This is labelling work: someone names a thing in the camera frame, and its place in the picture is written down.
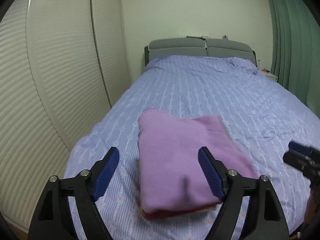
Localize purple sweater with green print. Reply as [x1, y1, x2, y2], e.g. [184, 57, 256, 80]
[138, 109, 258, 213]

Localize blue floral striped bedspread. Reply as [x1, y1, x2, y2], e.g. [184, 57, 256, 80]
[65, 56, 319, 239]

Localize white nightstand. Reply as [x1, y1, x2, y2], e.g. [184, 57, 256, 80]
[259, 70, 278, 82]

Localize green curtain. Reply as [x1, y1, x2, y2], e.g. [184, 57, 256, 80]
[268, 0, 319, 115]

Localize folded clothes stack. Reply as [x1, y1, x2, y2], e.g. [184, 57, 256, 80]
[139, 202, 221, 220]

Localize grey upholstered headboard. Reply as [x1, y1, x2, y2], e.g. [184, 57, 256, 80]
[144, 37, 257, 65]

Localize white louvered wardrobe doors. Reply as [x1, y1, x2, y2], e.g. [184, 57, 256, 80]
[1, 0, 131, 232]

